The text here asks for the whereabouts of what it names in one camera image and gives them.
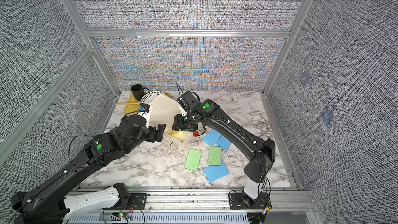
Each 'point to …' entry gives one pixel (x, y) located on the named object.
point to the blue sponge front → (215, 172)
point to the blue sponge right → (224, 143)
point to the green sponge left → (193, 159)
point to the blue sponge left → (211, 137)
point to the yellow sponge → (175, 133)
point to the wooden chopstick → (128, 103)
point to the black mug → (138, 91)
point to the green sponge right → (214, 156)
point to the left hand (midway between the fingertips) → (159, 123)
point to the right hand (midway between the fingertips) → (175, 125)
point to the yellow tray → (133, 109)
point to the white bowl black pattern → (149, 97)
